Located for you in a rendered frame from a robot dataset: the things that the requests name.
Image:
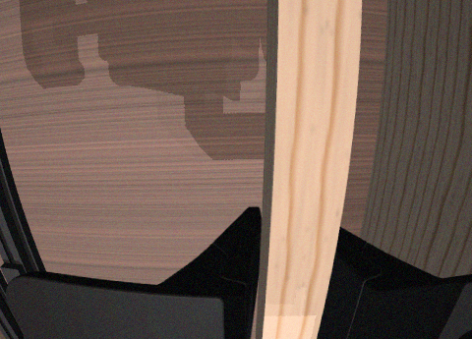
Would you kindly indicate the wooden maze board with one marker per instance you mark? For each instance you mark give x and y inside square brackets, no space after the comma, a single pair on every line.
[419,203]

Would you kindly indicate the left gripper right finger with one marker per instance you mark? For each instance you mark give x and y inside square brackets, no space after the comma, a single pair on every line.
[373,295]

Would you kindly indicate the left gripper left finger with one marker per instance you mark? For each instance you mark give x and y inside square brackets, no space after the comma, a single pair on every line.
[48,305]

